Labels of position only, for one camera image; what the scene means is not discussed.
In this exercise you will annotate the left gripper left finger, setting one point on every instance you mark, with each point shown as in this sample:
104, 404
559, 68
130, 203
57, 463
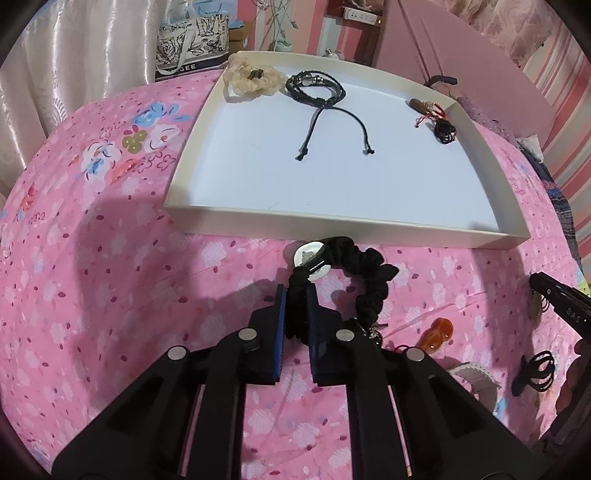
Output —
183, 417

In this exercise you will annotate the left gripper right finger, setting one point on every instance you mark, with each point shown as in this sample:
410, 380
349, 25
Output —
408, 418

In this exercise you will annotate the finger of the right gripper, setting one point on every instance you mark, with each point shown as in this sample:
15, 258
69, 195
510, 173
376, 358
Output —
570, 304

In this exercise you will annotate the black hair claw clip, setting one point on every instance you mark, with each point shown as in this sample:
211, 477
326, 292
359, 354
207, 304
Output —
537, 372

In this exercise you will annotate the orange gourd red cord pendant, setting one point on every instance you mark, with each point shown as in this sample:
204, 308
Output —
432, 339

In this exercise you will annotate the black velvet scrunchie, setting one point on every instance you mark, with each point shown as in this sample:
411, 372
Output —
341, 252

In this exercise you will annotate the brown teardrop stone pendant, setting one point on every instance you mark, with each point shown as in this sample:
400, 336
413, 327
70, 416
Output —
443, 129

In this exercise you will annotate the white shallow cardboard tray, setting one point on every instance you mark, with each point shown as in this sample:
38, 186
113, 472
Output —
273, 168

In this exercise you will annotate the cream fabric flower scrunchie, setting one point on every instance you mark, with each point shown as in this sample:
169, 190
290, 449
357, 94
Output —
244, 80

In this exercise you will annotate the person's right hand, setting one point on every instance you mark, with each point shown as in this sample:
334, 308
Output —
573, 375

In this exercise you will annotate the dark patterned blanket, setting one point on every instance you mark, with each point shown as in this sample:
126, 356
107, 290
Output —
559, 202

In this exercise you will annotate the pink floral bedspread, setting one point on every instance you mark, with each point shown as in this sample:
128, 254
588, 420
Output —
97, 282

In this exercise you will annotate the purple dotted pillow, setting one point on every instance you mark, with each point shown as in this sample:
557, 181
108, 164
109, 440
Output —
480, 116

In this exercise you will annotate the pink patterned curtain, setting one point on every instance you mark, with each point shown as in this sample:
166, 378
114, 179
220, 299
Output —
517, 27

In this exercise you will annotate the pink padded headboard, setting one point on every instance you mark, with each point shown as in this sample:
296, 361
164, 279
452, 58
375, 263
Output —
420, 40

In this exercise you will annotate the black white floral tote bag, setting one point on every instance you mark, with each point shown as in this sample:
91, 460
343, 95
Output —
187, 43

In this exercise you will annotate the brown cardboard storage box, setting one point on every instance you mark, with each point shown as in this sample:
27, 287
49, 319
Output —
238, 38

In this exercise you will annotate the cream satin curtain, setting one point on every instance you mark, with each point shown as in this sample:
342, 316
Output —
71, 53

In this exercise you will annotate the white wall power strip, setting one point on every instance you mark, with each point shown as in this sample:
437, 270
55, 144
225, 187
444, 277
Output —
361, 16

